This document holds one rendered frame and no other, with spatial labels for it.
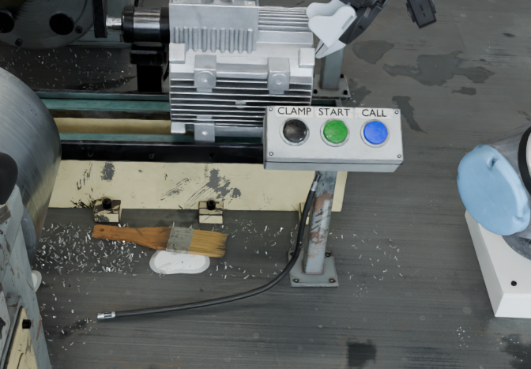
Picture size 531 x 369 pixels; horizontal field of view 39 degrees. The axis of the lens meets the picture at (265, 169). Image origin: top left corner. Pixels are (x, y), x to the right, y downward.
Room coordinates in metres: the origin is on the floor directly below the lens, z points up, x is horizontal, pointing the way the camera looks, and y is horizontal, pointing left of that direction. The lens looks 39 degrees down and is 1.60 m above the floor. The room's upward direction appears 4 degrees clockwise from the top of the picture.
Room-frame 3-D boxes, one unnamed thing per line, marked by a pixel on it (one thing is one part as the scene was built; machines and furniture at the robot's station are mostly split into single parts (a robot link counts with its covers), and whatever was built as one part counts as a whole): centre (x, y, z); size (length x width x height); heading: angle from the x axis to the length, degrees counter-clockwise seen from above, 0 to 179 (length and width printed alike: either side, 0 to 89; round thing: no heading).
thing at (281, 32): (0.96, 0.05, 1.01); 0.20 x 0.19 x 0.19; 95
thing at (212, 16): (0.96, 0.09, 1.11); 0.12 x 0.11 x 0.07; 95
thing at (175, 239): (0.81, 0.15, 0.80); 0.21 x 0.05 x 0.01; 87
